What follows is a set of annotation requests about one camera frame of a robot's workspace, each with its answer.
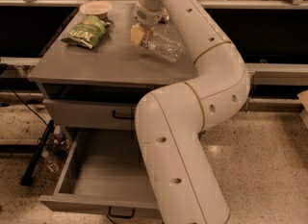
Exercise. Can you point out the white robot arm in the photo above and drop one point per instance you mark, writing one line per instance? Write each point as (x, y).
(170, 119)

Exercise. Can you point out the black drawer handle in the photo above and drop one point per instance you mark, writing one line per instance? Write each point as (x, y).
(123, 117)
(121, 213)

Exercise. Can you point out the bottles on floor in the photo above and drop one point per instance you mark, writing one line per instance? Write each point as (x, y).
(56, 149)

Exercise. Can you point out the black middle drawer handle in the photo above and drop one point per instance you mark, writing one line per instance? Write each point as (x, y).
(121, 213)

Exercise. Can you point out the open grey middle drawer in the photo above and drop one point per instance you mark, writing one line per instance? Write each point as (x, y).
(103, 169)

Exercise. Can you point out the grey drawer cabinet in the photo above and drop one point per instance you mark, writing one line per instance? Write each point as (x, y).
(113, 72)

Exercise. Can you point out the clear plastic water bottle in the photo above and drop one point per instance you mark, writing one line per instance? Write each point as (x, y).
(162, 46)

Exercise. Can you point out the black floor stand leg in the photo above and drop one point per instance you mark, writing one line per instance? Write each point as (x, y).
(27, 178)

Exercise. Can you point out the green chip bag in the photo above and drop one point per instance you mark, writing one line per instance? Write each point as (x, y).
(87, 33)

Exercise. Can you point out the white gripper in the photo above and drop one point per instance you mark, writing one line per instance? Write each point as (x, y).
(146, 16)

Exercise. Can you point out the black top drawer handle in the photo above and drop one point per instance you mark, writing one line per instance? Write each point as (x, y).
(123, 117)

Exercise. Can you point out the grey top drawer front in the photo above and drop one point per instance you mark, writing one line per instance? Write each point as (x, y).
(96, 115)

